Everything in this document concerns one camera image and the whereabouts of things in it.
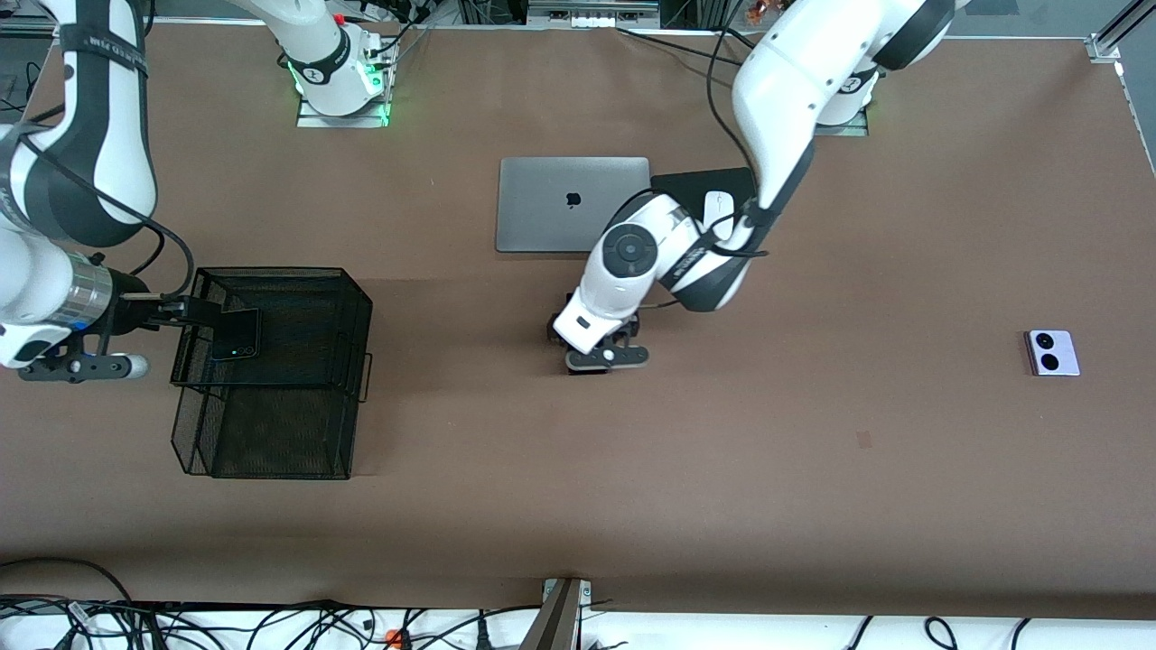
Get small black flip phone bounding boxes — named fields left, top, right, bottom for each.
left=210, top=308, right=262, bottom=363

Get lavender flip phone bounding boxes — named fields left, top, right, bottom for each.
left=1023, top=330, right=1081, bottom=377

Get silver closed laptop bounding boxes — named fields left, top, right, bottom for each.
left=495, top=156, right=651, bottom=254

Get black mouse pad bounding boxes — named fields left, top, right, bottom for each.
left=650, top=167, right=761, bottom=245

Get white power strip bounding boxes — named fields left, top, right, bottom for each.
left=527, top=0, right=662, bottom=30

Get black wire mesh tray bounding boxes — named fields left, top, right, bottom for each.
left=170, top=266, right=373, bottom=480

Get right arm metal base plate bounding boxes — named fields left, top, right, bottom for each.
left=296, top=36, right=391, bottom=129

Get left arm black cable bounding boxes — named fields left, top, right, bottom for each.
left=610, top=25, right=770, bottom=261

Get grey looped floor cable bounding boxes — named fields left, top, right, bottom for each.
left=0, top=557, right=136, bottom=628

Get long black table cable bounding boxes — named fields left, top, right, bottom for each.
left=617, top=27, right=750, bottom=66

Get grey metal camera bracket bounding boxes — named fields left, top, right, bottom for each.
left=540, top=578, right=593, bottom=650

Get tangled black floor cables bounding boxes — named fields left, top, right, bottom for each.
left=0, top=596, right=543, bottom=650

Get black base cable bunch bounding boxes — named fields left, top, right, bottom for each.
left=361, top=0, right=440, bottom=70

